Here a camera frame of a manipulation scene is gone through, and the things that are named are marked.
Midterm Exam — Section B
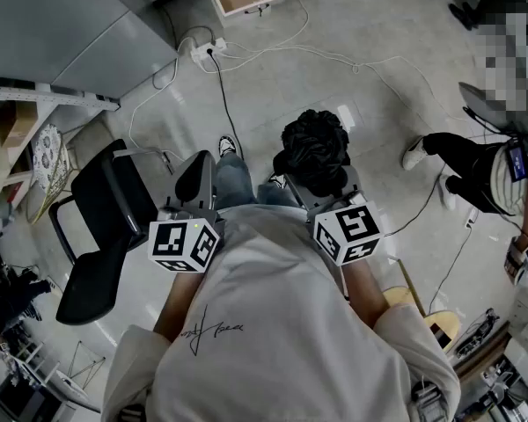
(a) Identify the black power cable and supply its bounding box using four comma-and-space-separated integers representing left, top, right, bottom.
206, 48, 247, 162

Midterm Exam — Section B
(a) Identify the black office chair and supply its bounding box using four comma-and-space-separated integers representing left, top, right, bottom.
48, 137, 178, 327

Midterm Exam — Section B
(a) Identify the person's left shoe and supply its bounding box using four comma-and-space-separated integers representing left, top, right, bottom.
217, 134, 239, 158

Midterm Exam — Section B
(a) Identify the patterned stool with gold legs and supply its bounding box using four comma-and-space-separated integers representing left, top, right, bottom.
26, 123, 79, 226

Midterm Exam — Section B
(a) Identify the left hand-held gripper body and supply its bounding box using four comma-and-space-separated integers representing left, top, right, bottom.
148, 195, 226, 273

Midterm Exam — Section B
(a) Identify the grey belt pack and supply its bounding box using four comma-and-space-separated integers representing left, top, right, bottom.
411, 380, 451, 422

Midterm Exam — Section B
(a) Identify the brown cardboard box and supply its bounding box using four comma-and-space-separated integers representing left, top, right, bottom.
2, 101, 40, 153

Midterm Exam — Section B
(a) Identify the wooden work table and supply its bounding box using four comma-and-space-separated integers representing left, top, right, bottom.
451, 274, 528, 422

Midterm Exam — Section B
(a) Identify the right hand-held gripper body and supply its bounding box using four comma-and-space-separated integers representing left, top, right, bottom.
306, 190, 385, 266

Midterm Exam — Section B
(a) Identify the person's white shirt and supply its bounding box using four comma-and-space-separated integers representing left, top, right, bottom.
100, 204, 462, 422

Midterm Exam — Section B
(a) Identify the person's right forearm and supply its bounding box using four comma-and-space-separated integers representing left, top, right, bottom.
339, 259, 391, 330

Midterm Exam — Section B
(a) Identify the grey refrigerator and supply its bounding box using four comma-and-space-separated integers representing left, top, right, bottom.
0, 0, 180, 101

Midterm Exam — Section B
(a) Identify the person's leg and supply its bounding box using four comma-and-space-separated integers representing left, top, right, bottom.
257, 181, 301, 208
213, 150, 259, 211

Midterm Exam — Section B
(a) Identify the person's right leg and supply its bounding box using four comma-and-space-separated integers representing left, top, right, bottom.
257, 181, 301, 208

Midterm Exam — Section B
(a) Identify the person's left leg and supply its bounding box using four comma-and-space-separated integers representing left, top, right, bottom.
213, 150, 259, 211

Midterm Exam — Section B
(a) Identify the wooden stool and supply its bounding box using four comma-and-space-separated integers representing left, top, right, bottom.
380, 257, 462, 355

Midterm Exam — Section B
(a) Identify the person's left forearm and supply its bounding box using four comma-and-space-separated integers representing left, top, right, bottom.
152, 266, 206, 345

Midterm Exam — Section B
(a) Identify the white metal shelf rack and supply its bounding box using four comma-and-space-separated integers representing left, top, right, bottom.
0, 75, 122, 245

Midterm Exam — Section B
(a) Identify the thin black floor cable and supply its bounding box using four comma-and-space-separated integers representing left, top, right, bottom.
382, 171, 445, 237

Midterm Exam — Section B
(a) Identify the white work table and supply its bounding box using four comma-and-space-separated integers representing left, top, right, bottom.
0, 336, 103, 422

